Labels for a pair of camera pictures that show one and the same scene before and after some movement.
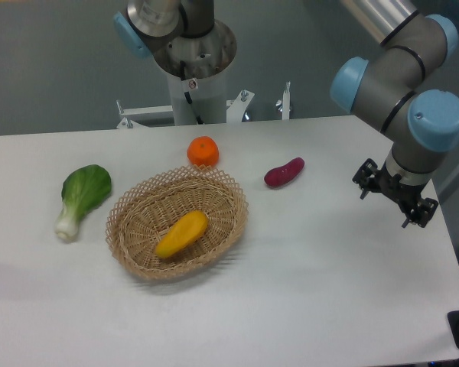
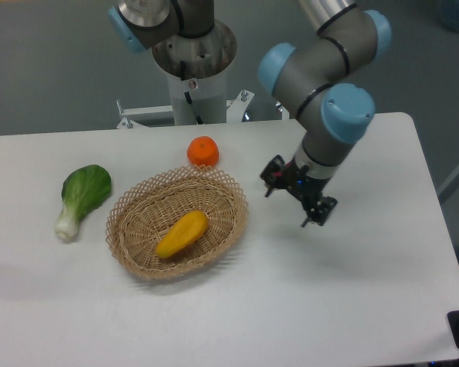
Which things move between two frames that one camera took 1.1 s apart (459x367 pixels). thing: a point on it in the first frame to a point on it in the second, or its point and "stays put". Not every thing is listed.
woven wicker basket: x=142 y=215 stays put
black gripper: x=391 y=185 to x=280 y=174
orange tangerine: x=203 y=151 stays put
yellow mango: x=182 y=234 stays put
